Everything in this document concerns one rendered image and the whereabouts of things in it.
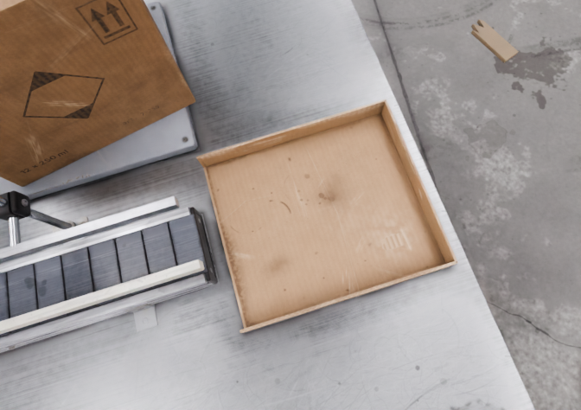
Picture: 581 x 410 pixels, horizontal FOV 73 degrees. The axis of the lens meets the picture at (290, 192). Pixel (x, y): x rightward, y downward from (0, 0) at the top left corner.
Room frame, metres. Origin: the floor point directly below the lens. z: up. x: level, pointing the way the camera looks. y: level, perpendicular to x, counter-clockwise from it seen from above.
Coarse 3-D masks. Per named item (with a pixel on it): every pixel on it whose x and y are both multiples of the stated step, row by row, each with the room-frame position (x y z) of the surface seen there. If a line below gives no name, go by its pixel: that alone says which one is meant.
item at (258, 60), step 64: (192, 0) 0.59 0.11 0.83; (256, 0) 0.56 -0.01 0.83; (320, 0) 0.53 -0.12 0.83; (192, 64) 0.45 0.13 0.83; (256, 64) 0.43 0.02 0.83; (320, 64) 0.40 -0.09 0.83; (256, 128) 0.31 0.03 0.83; (64, 192) 0.26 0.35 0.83; (128, 192) 0.24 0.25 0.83; (192, 192) 0.22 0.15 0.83; (128, 320) 0.05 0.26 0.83; (192, 320) 0.03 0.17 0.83; (320, 320) 0.00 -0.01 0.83; (384, 320) -0.02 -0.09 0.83; (448, 320) -0.04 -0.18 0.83; (0, 384) -0.01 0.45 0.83; (64, 384) -0.02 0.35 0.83; (128, 384) -0.04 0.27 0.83; (192, 384) -0.05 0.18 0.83; (256, 384) -0.07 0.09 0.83; (320, 384) -0.08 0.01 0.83; (384, 384) -0.10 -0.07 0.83; (448, 384) -0.11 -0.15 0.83; (512, 384) -0.13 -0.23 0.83
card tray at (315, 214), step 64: (320, 128) 0.28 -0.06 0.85; (384, 128) 0.26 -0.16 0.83; (256, 192) 0.20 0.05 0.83; (320, 192) 0.18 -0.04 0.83; (384, 192) 0.16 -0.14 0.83; (256, 256) 0.10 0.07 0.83; (320, 256) 0.08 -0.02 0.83; (384, 256) 0.06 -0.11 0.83; (448, 256) 0.05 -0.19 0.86; (256, 320) 0.01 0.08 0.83
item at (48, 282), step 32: (160, 224) 0.16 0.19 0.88; (192, 224) 0.15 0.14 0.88; (64, 256) 0.14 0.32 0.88; (96, 256) 0.13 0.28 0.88; (128, 256) 0.13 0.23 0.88; (160, 256) 0.12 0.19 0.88; (192, 256) 0.11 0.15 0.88; (0, 288) 0.12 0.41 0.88; (32, 288) 0.11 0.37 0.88; (64, 288) 0.10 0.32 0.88; (96, 288) 0.09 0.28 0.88; (0, 320) 0.07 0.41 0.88
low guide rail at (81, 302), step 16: (160, 272) 0.09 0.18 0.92; (176, 272) 0.08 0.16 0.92; (192, 272) 0.08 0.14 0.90; (112, 288) 0.08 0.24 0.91; (128, 288) 0.08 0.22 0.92; (144, 288) 0.08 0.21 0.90; (64, 304) 0.07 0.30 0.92; (80, 304) 0.07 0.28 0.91; (16, 320) 0.07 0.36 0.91; (32, 320) 0.06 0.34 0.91
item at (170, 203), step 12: (156, 204) 0.16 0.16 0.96; (168, 204) 0.16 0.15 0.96; (108, 216) 0.16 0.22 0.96; (120, 216) 0.16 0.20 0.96; (132, 216) 0.15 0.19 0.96; (144, 216) 0.15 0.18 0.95; (72, 228) 0.15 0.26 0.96; (84, 228) 0.15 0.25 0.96; (96, 228) 0.15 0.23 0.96; (108, 228) 0.15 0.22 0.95; (36, 240) 0.15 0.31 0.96; (48, 240) 0.14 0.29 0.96; (60, 240) 0.14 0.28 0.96; (0, 252) 0.14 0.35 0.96; (12, 252) 0.14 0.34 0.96; (24, 252) 0.14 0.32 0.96
